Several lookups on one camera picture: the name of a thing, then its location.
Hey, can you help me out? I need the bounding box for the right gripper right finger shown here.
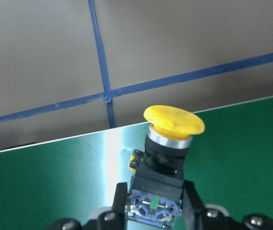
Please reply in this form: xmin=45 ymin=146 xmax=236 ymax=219
xmin=182 ymin=180 xmax=204 ymax=230

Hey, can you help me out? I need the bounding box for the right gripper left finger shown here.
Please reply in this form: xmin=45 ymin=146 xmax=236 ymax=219
xmin=112 ymin=182 xmax=127 ymax=215

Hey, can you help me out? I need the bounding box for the yellow mushroom push button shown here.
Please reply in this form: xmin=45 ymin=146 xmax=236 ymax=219
xmin=127 ymin=105 xmax=205 ymax=229

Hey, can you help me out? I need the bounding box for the green conveyor belt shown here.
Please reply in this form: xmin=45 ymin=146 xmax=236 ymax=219
xmin=0 ymin=97 xmax=273 ymax=230

